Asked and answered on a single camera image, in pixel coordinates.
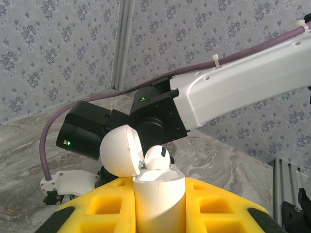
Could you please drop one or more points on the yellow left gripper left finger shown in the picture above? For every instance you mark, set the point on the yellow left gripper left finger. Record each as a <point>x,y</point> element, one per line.
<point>114,194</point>

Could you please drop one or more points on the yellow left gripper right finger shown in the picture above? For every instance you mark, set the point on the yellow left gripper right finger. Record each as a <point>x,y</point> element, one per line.
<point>194,194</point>

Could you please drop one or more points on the large white earbud charging case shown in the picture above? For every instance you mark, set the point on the large white earbud charging case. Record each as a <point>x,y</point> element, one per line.
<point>158,199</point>

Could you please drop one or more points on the wide aluminium extrusion beam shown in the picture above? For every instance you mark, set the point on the wide aluminium extrusion beam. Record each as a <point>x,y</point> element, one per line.
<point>279,182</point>

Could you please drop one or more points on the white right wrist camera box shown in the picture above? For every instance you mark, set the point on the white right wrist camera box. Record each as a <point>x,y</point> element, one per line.
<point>73,182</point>

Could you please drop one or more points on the aluminium frame post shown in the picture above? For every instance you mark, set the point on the aluminium frame post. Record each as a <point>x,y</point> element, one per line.
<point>124,43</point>

